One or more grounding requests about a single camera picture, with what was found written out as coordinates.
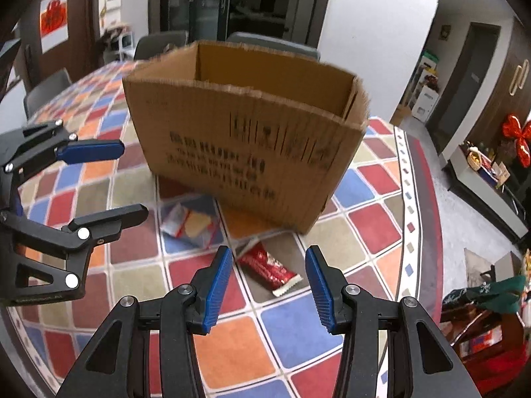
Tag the grey dining chair left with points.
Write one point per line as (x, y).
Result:
(47, 90)

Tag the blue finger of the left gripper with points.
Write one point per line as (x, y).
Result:
(39, 146)

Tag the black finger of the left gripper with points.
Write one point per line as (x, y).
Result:
(80, 234)

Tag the white storage cabinet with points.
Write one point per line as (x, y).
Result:
(425, 104)

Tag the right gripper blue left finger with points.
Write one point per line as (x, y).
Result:
(190, 309)

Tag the brown cardboard box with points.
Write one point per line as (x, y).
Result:
(268, 131)

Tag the colourful checkered tablecloth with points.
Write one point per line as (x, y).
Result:
(381, 228)

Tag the white tv cabinet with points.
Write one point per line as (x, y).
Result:
(499, 206)

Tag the red balloon bow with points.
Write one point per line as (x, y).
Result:
(520, 134)

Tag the red fu door poster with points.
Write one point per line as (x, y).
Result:
(53, 24)

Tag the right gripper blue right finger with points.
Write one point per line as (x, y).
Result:
(348, 310)

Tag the wooden chair with red cloth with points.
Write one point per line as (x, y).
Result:
(484, 326)

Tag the grey dining chair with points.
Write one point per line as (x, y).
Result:
(47, 90)
(156, 44)

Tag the clear bag red stripe pastry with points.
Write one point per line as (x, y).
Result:
(191, 226)

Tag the dark red snack packet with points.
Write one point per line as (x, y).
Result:
(271, 272)

